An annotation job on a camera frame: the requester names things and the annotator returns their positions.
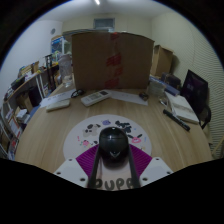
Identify black marker pen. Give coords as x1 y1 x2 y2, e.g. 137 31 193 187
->
162 108 192 132

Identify open brown cardboard box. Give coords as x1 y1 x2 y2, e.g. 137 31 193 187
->
149 44 174 78

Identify clear plastic container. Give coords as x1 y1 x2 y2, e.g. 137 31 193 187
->
148 79 166 98

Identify black office chair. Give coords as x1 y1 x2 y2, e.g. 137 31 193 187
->
181 69 213 131

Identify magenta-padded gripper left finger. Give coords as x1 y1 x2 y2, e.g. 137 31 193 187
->
53 143 101 190

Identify white book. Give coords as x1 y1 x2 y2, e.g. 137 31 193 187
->
165 91 200 125

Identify long white paper sheet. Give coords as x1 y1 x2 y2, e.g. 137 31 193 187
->
39 90 76 108

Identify black computer mouse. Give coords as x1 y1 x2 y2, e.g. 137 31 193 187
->
98 126 130 168

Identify plain white remote control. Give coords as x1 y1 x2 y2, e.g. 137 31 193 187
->
45 99 71 113

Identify white remote control with buttons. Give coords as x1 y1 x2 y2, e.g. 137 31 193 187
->
80 89 112 108

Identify black eyeglasses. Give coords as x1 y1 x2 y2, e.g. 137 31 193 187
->
70 88 86 99

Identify blue book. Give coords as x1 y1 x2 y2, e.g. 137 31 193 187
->
149 75 181 97

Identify cartoon print mouse pad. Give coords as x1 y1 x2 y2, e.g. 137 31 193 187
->
62 114 153 192

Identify clear plastic water jug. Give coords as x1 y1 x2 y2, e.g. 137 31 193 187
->
58 54 74 88

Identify cluttered shelf unit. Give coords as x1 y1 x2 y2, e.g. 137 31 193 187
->
0 53 59 159

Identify large brown cardboard box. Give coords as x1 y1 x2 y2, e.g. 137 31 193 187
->
70 31 155 92

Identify wall air vent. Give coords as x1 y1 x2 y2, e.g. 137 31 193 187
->
93 17 116 30

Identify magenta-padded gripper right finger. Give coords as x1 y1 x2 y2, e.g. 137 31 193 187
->
128 143 174 189

